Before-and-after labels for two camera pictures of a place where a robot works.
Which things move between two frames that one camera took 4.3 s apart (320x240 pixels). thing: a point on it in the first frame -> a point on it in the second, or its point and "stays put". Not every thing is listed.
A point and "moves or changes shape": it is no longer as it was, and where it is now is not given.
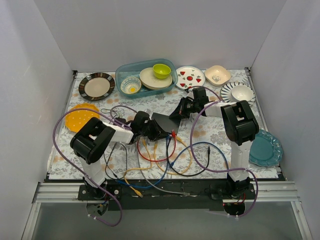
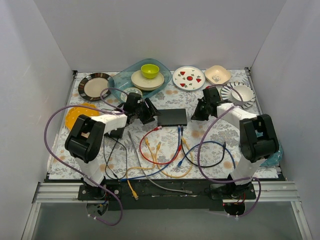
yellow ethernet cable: x=136 y=191 moves or changes shape
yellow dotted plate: x=79 y=114 stays put
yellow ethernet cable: x=155 y=145 moves or changes shape
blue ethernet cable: x=175 y=159 -> x=184 y=158
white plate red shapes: x=189 y=76 stays put
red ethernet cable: x=174 y=135 moves or changes shape
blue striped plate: x=225 y=92 stays put
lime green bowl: x=161 y=71 -> x=150 y=71
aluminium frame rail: x=275 y=191 stays put
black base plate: x=167 y=194 stays put
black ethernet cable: x=209 y=152 -> x=224 y=145
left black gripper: x=155 y=129 -> x=144 y=113
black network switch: x=167 y=123 moves or changes shape
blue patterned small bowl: x=131 y=85 -> x=124 y=96
